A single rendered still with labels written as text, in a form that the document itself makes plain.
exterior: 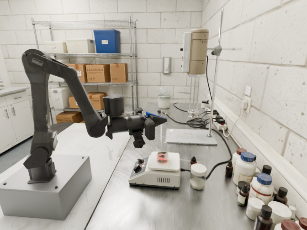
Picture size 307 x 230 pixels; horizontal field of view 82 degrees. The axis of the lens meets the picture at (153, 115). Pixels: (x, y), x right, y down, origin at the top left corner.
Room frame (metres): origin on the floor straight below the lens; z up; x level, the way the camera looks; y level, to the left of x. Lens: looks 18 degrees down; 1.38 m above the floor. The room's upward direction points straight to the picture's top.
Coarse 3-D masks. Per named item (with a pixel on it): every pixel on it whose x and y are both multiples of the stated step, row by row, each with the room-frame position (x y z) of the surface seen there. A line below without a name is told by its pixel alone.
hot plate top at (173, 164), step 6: (174, 156) 0.64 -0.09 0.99; (150, 162) 0.60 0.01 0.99; (156, 162) 0.60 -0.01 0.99; (168, 162) 0.60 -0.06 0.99; (174, 162) 0.60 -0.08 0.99; (150, 168) 0.57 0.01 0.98; (156, 168) 0.56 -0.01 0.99; (162, 168) 0.56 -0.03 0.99; (168, 168) 0.56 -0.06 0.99; (174, 168) 0.56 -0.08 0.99
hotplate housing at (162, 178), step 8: (136, 176) 0.57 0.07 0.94; (144, 176) 0.56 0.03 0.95; (152, 176) 0.56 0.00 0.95; (160, 176) 0.56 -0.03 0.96; (168, 176) 0.55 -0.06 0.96; (176, 176) 0.55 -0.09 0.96; (136, 184) 0.57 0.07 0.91; (144, 184) 0.57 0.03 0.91; (152, 184) 0.56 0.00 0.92; (160, 184) 0.56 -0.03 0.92; (168, 184) 0.55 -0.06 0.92; (176, 184) 0.55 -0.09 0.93
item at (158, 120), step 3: (150, 117) 0.58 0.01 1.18; (153, 117) 0.58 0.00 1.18; (156, 117) 0.59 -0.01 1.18; (159, 117) 0.60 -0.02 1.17; (153, 120) 0.59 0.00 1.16; (156, 120) 0.60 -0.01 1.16; (159, 120) 0.60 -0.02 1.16; (162, 120) 0.61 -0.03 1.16; (165, 120) 0.62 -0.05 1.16; (156, 123) 0.60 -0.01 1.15; (159, 123) 0.60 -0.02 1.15; (162, 123) 0.61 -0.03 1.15
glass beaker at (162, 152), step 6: (156, 144) 0.62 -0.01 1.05; (162, 144) 0.63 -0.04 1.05; (168, 144) 0.62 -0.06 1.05; (156, 150) 0.61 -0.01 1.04; (162, 150) 0.59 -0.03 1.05; (168, 150) 0.60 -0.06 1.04; (156, 156) 0.61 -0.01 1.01; (162, 156) 0.59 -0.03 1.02; (168, 156) 0.60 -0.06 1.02; (162, 162) 0.59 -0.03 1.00
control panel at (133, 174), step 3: (141, 159) 0.69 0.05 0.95; (144, 159) 0.67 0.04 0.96; (147, 159) 0.66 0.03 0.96; (135, 162) 0.68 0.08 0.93; (147, 162) 0.63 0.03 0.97; (135, 165) 0.66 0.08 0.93; (141, 165) 0.63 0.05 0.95; (144, 165) 0.62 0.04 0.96; (144, 168) 0.59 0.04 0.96; (132, 171) 0.62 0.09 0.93; (141, 171) 0.58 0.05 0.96; (144, 171) 0.57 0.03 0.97; (132, 174) 0.59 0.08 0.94; (135, 174) 0.58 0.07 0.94
